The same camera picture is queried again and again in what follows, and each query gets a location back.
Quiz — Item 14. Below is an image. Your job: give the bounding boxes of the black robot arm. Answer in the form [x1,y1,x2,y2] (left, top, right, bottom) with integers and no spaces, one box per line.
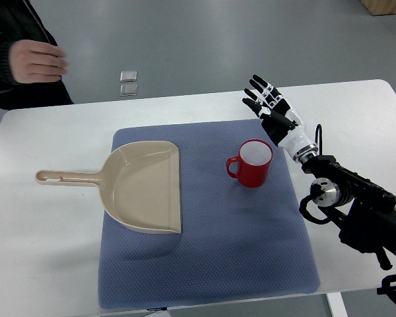
[299,152,396,271]

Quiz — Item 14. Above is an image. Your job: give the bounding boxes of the beige plastic dustpan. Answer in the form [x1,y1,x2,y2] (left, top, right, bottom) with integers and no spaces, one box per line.
[35,141,182,234]

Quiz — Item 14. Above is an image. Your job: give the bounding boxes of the person's bare hand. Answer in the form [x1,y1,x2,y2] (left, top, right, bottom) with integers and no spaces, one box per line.
[9,40,69,84]

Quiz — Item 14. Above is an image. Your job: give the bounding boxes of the white table leg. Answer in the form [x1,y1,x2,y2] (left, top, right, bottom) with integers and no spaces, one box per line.
[326,292,348,317]

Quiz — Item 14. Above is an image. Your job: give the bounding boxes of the wooden box corner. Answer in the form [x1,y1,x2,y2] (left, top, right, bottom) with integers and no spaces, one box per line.
[361,0,396,16]

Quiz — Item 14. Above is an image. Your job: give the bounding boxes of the blue textured mat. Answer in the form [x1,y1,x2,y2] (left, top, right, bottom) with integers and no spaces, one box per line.
[98,119,320,309]

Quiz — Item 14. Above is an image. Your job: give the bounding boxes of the metal floor plate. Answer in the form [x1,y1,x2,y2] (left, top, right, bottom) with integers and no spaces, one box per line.
[119,70,137,83]
[119,83,138,96]

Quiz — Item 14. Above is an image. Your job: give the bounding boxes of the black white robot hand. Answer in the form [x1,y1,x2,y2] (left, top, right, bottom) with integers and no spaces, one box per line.
[242,75,318,164]

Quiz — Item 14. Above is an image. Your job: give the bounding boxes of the black jacket sleeve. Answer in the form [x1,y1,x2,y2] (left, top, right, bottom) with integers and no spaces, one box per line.
[0,1,73,110]

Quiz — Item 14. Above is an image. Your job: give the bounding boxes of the lower metal floor plate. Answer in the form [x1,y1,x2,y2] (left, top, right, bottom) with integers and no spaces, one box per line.
[119,83,138,96]

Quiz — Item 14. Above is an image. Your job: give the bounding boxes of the upper metal floor plate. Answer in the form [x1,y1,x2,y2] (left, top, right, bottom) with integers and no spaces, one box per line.
[119,70,137,83]

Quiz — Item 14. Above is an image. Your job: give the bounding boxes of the red mug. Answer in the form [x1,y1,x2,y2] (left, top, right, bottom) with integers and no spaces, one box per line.
[226,139,273,188]

